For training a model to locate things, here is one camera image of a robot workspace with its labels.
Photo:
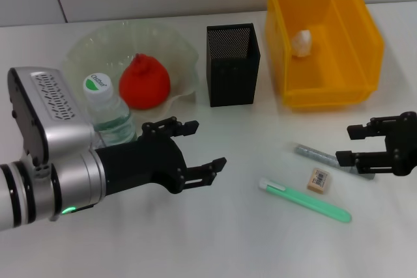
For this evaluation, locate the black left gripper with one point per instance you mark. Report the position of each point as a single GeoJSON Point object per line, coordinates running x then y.
{"type": "Point", "coordinates": [143, 164]}

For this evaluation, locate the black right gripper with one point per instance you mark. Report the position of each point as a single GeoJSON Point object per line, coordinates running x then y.
{"type": "Point", "coordinates": [404, 144]}

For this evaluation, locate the grey marker pen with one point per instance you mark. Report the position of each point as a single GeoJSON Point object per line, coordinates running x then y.
{"type": "Point", "coordinates": [312, 153]}

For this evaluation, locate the beige eraser with barcode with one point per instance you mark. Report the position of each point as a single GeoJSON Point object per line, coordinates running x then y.
{"type": "Point", "coordinates": [319, 181]}

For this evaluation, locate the clear green-label water bottle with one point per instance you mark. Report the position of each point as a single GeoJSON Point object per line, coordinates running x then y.
{"type": "Point", "coordinates": [110, 115]}

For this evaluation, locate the white paper ball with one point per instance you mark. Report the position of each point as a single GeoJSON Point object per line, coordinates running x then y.
{"type": "Point", "coordinates": [302, 43]}

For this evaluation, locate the black mesh pen holder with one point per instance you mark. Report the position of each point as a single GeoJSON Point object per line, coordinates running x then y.
{"type": "Point", "coordinates": [233, 86]}

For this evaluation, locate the pale green glass fruit plate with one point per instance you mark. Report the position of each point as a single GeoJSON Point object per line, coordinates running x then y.
{"type": "Point", "coordinates": [156, 40]}

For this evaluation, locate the yellow plastic storage bin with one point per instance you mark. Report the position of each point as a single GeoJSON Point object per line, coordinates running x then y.
{"type": "Point", "coordinates": [342, 63]}

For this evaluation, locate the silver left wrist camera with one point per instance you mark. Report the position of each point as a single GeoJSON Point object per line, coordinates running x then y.
{"type": "Point", "coordinates": [49, 105]}

